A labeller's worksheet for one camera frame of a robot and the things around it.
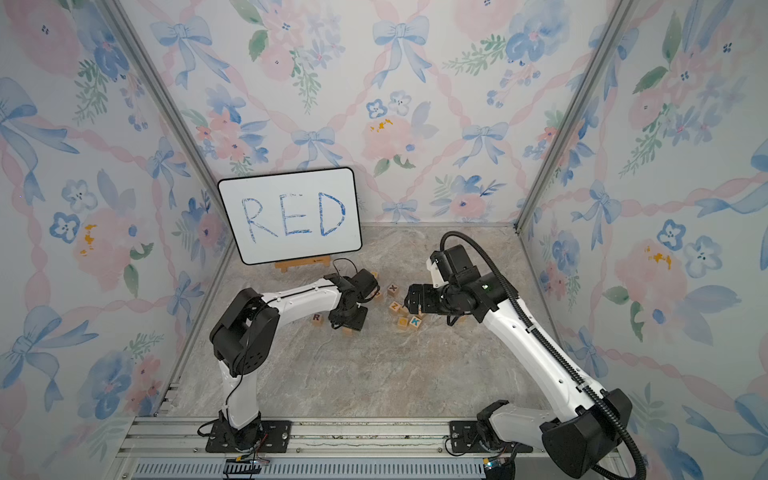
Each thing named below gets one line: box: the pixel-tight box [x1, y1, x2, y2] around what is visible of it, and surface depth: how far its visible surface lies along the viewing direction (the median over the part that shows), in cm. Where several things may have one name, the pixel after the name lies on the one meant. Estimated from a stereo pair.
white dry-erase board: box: [217, 167, 363, 265], surface depth 99 cm
